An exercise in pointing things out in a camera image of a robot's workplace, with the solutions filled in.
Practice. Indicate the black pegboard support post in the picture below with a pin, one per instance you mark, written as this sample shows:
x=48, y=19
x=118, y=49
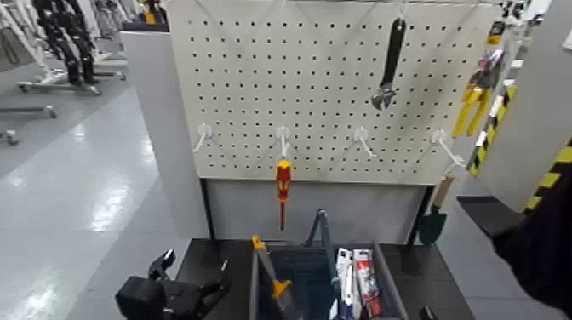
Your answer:
x=418, y=214
x=208, y=210

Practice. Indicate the white humanoid robot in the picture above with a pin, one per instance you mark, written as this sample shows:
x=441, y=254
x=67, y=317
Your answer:
x=22, y=40

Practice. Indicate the yellow grey paint brush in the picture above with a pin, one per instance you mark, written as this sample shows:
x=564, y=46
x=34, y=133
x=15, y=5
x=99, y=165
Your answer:
x=281, y=288

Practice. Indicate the white pegboard hook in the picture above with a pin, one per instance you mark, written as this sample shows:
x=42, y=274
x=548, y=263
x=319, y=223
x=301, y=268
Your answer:
x=361, y=134
x=440, y=137
x=283, y=134
x=204, y=132

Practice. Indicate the red yellow screwdriver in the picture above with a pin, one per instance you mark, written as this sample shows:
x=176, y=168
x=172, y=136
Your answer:
x=283, y=176

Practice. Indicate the white pegboard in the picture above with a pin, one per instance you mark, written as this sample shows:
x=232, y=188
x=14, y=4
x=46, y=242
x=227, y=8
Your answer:
x=313, y=89

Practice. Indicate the yellow black striped post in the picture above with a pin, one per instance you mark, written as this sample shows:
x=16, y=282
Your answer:
x=491, y=127

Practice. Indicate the grey board hazard stripe edge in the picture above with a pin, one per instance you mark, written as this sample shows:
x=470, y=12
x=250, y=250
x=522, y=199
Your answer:
x=531, y=111

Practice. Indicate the red white tool package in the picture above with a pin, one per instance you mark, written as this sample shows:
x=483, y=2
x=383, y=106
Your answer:
x=367, y=277

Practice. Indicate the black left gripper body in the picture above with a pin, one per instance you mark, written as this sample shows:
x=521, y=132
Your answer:
x=165, y=299

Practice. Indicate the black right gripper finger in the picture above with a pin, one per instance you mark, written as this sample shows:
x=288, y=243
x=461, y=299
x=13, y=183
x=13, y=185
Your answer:
x=426, y=313

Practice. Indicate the yellow black hang tag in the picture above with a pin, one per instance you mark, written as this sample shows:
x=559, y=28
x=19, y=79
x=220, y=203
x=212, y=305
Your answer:
x=496, y=32

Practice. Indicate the black adjustable wrench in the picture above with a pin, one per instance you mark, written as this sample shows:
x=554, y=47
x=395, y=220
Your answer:
x=394, y=49

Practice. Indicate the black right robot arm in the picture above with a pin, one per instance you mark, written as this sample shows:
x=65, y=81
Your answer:
x=540, y=250

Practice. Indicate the grey plastic crate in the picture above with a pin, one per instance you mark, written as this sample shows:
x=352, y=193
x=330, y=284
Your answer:
x=391, y=286

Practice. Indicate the black humanoid robot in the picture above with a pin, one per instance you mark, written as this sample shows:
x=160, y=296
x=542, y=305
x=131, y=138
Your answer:
x=67, y=40

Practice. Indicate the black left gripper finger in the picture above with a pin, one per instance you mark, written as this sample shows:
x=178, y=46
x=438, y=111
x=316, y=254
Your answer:
x=161, y=263
x=219, y=286

